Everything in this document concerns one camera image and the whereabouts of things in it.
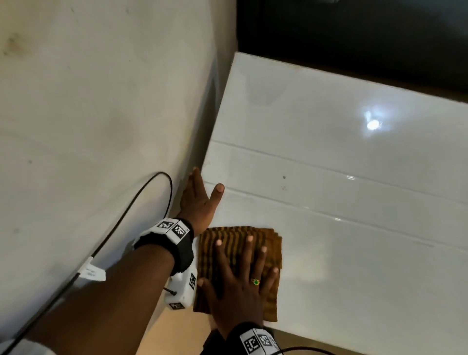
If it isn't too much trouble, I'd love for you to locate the person's left hand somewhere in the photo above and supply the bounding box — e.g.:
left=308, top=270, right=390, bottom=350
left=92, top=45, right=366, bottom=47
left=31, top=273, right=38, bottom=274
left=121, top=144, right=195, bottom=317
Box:
left=176, top=167, right=225, bottom=238

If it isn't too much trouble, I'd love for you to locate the person's right hand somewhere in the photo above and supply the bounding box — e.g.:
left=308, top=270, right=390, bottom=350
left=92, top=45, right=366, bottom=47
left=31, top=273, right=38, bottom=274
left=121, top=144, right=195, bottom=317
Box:
left=197, top=236, right=280, bottom=339

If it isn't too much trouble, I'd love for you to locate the brown checkered cloth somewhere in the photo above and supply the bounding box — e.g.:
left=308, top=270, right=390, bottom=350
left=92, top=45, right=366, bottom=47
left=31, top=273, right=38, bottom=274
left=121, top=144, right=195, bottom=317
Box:
left=193, top=226, right=283, bottom=323

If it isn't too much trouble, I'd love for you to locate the person's left forearm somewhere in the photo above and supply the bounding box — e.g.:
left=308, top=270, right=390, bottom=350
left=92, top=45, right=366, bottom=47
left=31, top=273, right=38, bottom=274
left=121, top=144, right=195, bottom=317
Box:
left=27, top=244, right=176, bottom=355

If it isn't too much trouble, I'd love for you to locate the person's left leg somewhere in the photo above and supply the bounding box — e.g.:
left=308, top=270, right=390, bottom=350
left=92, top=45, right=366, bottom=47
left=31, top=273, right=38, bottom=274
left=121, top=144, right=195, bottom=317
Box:
left=200, top=329, right=229, bottom=355

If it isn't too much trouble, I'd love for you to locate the black marker wristband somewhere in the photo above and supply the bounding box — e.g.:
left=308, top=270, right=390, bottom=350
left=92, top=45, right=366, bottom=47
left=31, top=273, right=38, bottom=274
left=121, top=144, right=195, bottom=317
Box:
left=132, top=218, right=195, bottom=277
left=226, top=321, right=284, bottom=355

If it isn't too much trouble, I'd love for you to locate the white table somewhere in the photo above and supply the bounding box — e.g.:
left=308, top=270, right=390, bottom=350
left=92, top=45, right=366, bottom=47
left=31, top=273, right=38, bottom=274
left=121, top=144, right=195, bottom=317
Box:
left=190, top=52, right=468, bottom=355

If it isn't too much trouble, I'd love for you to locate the light blue shirt sleeve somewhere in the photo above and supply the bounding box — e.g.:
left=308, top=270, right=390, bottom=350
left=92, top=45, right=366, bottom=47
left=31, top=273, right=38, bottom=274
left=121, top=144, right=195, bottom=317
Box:
left=0, top=338, right=56, bottom=355

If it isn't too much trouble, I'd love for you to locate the teal sofa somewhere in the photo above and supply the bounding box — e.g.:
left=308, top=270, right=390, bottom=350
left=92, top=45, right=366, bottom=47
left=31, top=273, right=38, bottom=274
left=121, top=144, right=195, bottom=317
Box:
left=236, top=0, right=468, bottom=103

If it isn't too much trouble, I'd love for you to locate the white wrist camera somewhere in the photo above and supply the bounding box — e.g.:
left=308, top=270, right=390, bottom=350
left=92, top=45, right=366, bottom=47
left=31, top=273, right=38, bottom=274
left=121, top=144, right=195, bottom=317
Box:
left=163, top=269, right=198, bottom=311

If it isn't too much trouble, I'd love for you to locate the black cable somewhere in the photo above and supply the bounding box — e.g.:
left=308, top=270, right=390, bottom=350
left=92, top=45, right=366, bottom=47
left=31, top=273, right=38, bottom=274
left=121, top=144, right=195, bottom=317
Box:
left=281, top=346, right=333, bottom=355
left=0, top=172, right=173, bottom=355

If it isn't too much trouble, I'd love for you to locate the white cable tag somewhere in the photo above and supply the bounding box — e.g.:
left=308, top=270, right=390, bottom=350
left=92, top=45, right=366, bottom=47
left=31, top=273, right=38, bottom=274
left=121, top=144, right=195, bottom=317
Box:
left=78, top=257, right=107, bottom=282

